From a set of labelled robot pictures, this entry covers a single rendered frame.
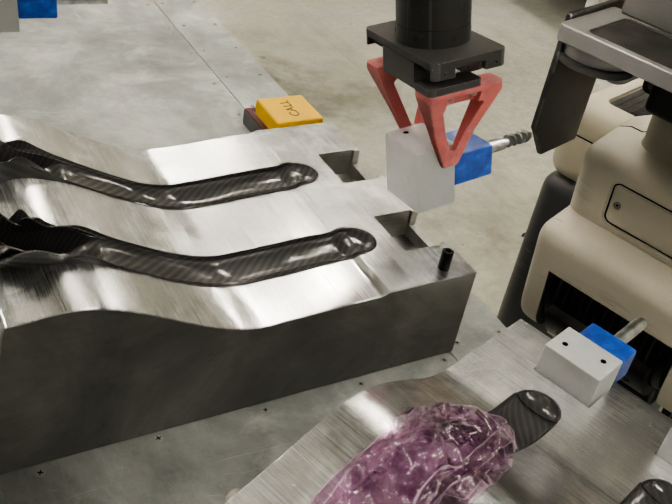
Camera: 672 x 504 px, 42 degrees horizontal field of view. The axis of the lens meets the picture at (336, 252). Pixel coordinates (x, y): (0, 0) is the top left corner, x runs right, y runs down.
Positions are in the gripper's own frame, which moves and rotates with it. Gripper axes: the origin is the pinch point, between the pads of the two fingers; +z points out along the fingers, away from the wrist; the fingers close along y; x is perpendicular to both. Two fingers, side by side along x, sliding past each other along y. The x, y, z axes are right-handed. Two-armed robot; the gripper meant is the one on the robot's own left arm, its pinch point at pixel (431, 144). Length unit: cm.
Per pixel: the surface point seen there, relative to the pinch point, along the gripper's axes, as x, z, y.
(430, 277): -3.7, 8.5, 5.8
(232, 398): -21.5, 13.5, 5.7
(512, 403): -3.1, 14.1, 16.4
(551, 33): 211, 97, -230
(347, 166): -0.6, 8.0, -14.1
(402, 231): -0.7, 10.0, -3.5
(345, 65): 103, 83, -214
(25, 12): -23.7, -4.5, -41.9
